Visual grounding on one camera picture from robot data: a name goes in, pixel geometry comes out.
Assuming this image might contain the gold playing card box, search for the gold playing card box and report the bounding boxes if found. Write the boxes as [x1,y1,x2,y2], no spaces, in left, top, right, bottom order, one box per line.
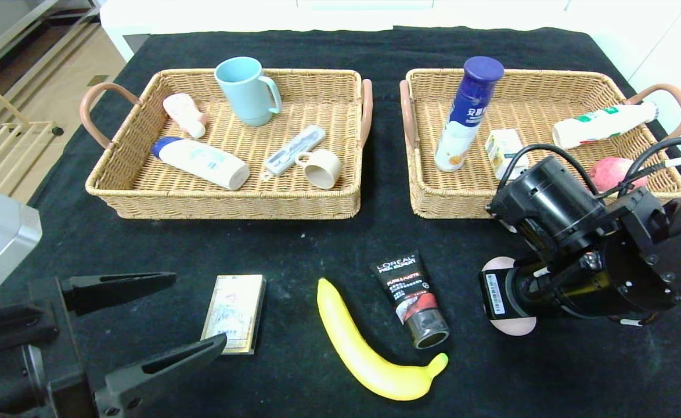
[201,275,266,355]

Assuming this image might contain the small white drink carton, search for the small white drink carton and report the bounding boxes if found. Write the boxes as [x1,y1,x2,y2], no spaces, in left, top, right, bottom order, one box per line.
[485,128,531,181]

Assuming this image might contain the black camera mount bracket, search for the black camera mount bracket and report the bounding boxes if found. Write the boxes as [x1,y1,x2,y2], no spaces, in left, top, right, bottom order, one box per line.
[584,189,669,244]
[0,305,59,358]

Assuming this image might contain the black camera cable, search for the black camera cable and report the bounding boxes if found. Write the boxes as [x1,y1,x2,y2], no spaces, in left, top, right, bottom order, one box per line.
[497,142,601,195]

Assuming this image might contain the black left camera mount bracket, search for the black left camera mount bracket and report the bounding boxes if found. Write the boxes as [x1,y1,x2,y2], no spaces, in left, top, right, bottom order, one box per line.
[0,305,59,358]

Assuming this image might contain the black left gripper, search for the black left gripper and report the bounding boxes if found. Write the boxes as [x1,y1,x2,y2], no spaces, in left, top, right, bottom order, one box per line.
[0,271,228,418]

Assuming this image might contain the white lotion bottle blue cap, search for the white lotion bottle blue cap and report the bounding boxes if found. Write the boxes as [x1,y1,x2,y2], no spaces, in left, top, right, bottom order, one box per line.
[151,136,251,191]

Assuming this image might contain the pale pink egg-shaped ball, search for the pale pink egg-shaped ball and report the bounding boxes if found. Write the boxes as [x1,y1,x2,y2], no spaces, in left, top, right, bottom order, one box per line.
[482,257,537,337]

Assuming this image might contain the small beige cup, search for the small beige cup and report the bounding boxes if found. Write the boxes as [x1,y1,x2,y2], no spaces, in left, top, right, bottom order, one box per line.
[295,149,343,190]

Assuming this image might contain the woven wicker basket pink handles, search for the woven wicker basket pink handles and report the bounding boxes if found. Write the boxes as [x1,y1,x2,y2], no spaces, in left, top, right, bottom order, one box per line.
[80,68,373,220]
[399,68,681,220]

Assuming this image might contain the small pink bottle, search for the small pink bottle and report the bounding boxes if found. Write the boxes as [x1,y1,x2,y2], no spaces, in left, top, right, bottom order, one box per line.
[162,93,208,139]

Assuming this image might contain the red peach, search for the red peach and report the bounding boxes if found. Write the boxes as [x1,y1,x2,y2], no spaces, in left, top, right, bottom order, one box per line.
[589,157,648,192]

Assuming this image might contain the grey toothbrush travel case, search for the grey toothbrush travel case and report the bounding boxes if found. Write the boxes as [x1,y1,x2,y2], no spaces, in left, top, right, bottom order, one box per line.
[262,125,326,181]

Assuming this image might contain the grey metal shelf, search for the grey metal shelf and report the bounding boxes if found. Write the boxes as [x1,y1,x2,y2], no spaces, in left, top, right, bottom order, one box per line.
[0,0,103,88]

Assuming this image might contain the yellow banana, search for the yellow banana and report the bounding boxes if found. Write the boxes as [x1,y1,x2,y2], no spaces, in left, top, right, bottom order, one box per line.
[316,278,449,401]

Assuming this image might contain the black face wash tube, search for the black face wash tube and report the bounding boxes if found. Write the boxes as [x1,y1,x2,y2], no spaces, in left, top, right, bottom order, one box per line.
[370,251,451,350]

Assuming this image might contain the beige metal rack with wheels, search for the beige metal rack with wheels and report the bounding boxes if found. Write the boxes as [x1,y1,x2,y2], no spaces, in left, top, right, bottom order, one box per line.
[0,65,65,195]

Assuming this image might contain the black right camera mount bracket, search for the black right camera mount bracket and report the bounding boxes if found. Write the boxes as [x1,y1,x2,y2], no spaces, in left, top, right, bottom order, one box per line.
[584,189,669,244]

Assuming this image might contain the white bottle dark blue cap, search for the white bottle dark blue cap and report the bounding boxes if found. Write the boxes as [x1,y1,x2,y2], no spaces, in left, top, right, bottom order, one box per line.
[435,56,505,172]

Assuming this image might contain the black table cloth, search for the black table cloth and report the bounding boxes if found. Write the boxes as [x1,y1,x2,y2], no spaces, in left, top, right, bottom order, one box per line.
[0,26,681,418]

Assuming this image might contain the light blue mug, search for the light blue mug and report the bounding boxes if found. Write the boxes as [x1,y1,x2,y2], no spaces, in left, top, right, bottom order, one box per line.
[214,56,283,127]

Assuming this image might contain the white drink bottle green label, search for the white drink bottle green label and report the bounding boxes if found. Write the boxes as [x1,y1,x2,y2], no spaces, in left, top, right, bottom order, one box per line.
[552,102,659,150]

